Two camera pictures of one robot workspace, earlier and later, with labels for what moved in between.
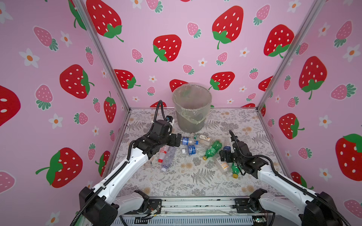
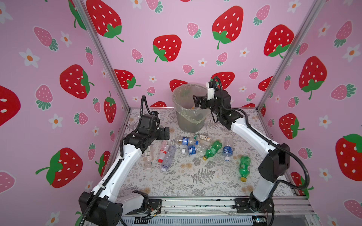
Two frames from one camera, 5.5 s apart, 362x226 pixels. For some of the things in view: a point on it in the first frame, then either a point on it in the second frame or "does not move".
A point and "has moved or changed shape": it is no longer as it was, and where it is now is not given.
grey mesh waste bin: [192, 101] does not move
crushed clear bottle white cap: [170, 151] does not move
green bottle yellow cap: [212, 150] does not move
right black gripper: [226, 157] → [198, 101]
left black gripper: [172, 142] → [161, 136]
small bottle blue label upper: [185, 141] does not move
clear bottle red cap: [163, 151] does not move
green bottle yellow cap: [235, 171] has moved or changed shape
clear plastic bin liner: [193, 101] does not move
